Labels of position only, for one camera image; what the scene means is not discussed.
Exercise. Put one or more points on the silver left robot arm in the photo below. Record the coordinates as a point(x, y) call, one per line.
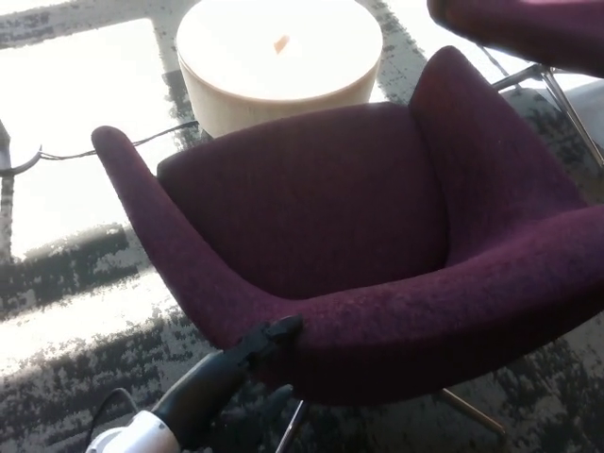
point(132, 434)

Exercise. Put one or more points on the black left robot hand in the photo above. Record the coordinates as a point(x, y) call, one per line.
point(222, 377)

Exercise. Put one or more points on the small orange tag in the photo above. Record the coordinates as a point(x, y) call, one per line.
point(282, 45)

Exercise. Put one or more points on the purple fabric swivel armchair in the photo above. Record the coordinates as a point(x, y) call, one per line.
point(358, 264)

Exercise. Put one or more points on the round white side table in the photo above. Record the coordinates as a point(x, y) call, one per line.
point(278, 52)

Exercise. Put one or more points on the purple chair with chrome legs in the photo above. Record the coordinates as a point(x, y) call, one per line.
point(528, 33)

